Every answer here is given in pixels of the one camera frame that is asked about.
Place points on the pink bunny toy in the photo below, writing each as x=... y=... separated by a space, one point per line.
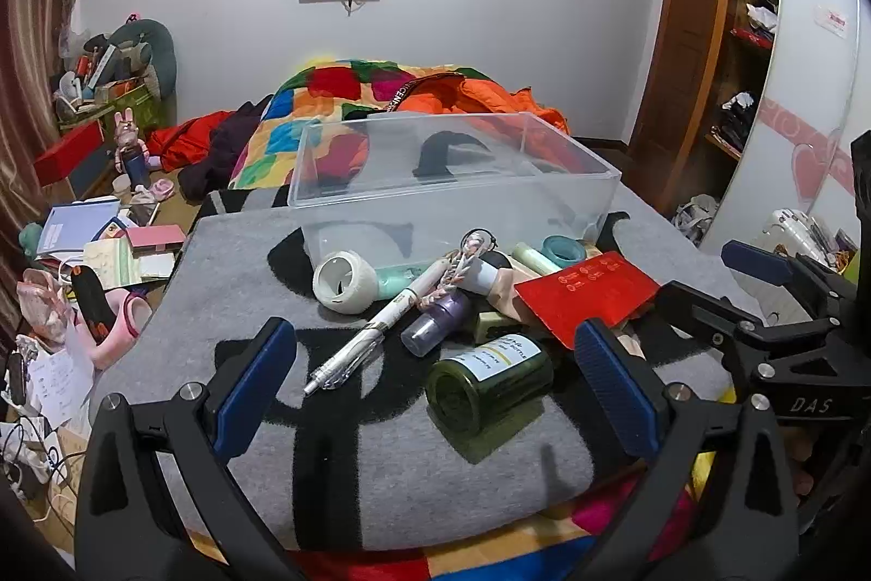
x=127 y=132

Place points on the light green tube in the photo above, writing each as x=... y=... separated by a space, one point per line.
x=537 y=260

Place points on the person's right hand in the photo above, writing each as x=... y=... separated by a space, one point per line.
x=799 y=458

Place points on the red flat box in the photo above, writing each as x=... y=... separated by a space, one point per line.
x=64 y=155

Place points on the mint green small case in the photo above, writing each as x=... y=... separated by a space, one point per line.
x=398 y=281

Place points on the blue notebook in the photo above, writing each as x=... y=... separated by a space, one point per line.
x=75 y=227

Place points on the wooden door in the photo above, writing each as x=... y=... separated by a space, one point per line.
x=687 y=43

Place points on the purple bottle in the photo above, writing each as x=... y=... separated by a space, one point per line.
x=439 y=322

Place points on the pink small box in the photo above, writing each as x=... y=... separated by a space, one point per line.
x=156 y=238

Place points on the white pen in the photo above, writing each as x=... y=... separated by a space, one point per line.
x=378 y=326

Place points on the teal tape roll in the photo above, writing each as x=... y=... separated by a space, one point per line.
x=563 y=251

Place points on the red cloth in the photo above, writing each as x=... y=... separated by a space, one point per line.
x=184 y=138

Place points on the white wardrobe sliding door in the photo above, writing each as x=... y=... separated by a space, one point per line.
x=796 y=98

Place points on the green box with clutter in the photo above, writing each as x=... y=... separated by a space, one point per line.
x=129 y=104

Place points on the white papers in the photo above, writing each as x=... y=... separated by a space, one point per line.
x=58 y=383

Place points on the wooden wardrobe shelves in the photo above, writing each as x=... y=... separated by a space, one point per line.
x=748 y=77

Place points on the white round ceramic holder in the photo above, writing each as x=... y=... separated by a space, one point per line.
x=347 y=281

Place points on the striped brown curtain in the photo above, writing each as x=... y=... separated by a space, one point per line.
x=41 y=43

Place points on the beige tube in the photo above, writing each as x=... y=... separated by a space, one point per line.
x=507 y=295

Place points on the dark green glass jar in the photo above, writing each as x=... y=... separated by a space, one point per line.
x=490 y=383

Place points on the clear plastic storage box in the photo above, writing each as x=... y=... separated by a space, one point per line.
x=408 y=172

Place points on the white bag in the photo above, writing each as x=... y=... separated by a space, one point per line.
x=695 y=217

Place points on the yellowish stained block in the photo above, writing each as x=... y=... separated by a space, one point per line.
x=495 y=326

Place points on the orange jacket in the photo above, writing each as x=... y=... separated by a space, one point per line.
x=469 y=94

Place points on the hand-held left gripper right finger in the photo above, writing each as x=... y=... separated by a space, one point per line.
x=612 y=390

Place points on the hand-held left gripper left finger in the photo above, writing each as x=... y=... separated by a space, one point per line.
x=255 y=390

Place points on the pale green paper box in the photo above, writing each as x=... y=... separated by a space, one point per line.
x=116 y=266

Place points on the grey blanket with black print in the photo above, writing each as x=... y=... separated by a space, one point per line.
x=238 y=281

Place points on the red envelope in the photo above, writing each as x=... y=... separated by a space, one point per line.
x=585 y=295

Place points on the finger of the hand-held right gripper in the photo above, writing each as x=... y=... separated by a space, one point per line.
x=755 y=262
x=701 y=309

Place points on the dark purple cloth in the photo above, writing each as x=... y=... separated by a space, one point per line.
x=224 y=152

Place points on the black and orange slipper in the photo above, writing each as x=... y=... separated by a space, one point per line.
x=92 y=302

